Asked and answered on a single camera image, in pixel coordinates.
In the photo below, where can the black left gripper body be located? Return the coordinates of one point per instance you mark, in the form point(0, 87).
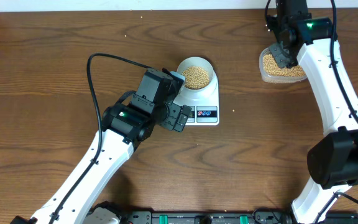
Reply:
point(160, 112)

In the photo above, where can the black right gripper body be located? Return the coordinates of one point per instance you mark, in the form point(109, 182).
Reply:
point(290, 57)

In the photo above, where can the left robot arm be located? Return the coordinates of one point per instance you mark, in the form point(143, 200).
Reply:
point(122, 127)

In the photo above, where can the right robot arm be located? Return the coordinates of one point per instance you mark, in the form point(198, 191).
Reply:
point(312, 43)

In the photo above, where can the white digital kitchen scale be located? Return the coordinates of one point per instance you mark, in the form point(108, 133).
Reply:
point(204, 104)

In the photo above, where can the soybeans in bowl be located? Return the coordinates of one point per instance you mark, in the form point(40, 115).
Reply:
point(195, 78)

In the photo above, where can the grey plastic bowl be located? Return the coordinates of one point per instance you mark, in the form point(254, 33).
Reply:
point(198, 62)

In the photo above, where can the soybeans in container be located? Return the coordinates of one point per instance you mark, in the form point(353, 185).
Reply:
point(272, 68)

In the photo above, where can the clear plastic container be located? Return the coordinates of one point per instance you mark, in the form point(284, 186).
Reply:
point(275, 79)

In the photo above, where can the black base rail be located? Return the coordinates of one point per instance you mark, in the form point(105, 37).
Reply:
point(104, 216)

